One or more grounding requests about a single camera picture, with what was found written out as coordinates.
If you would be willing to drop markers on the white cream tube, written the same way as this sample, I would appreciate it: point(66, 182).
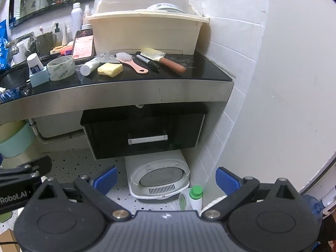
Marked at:
point(88, 68)

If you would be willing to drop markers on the orange plastic item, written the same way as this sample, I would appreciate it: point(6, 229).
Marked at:
point(63, 49)

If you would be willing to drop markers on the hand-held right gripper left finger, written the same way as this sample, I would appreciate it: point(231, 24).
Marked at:
point(106, 179)

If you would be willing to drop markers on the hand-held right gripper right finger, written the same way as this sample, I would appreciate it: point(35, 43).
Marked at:
point(225, 179)

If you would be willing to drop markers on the dark green cup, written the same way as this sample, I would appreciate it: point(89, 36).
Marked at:
point(46, 44)

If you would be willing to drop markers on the cardboard box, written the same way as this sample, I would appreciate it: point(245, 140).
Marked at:
point(6, 237)

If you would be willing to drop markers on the yellow soap bar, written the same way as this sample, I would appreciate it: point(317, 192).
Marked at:
point(110, 69)

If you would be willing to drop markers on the white standing tube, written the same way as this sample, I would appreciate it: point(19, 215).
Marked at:
point(64, 36)

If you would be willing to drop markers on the black marker pen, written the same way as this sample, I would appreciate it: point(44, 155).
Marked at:
point(147, 61)

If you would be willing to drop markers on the wall mirror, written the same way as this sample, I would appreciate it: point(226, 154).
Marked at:
point(29, 0)

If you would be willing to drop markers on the small spray bottle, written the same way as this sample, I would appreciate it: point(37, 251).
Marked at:
point(87, 11)

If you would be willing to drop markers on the black pump dispenser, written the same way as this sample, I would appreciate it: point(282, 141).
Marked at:
point(56, 27)

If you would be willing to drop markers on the white bottle with green cap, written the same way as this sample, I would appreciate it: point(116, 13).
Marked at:
point(195, 202)

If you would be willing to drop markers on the clear plastic rack lid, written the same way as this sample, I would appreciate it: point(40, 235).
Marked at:
point(118, 0)

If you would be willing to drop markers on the clear tape roll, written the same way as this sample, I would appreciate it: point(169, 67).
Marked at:
point(63, 74)

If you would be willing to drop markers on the smartphone with lit screen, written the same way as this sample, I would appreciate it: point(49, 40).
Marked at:
point(84, 44)

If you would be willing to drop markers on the toothbrush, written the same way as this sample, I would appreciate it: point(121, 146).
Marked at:
point(41, 30)

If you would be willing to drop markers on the blue water jug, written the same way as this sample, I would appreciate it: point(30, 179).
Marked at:
point(312, 204)

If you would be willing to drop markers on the metal faucet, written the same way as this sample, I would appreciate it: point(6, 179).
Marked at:
point(21, 38)

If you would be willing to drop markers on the white plastic knob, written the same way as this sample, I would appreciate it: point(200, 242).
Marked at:
point(139, 106)

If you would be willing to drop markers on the small white bottle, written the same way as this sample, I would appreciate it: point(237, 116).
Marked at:
point(69, 34)

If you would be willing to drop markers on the white cup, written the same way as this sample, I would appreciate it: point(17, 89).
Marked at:
point(18, 56)

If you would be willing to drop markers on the tall white bottle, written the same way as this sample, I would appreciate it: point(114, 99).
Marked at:
point(76, 18)

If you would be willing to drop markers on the black sink basin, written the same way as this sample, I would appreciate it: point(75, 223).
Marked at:
point(13, 77)

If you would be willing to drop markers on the white bowl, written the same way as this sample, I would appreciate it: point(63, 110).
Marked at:
point(165, 7)

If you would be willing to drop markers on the blue striped packet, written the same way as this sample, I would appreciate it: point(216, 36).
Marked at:
point(9, 94)

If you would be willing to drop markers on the blue printed packet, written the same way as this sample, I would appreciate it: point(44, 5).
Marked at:
point(3, 44)

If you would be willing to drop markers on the cream dish rack box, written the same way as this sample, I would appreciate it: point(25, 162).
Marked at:
point(147, 35)

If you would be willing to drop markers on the clear plastic wrapper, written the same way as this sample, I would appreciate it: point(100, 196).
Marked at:
point(106, 56)

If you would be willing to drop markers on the mint green basin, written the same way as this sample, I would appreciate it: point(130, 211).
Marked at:
point(15, 147)

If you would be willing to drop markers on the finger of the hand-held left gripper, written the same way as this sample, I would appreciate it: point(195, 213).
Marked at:
point(29, 166)

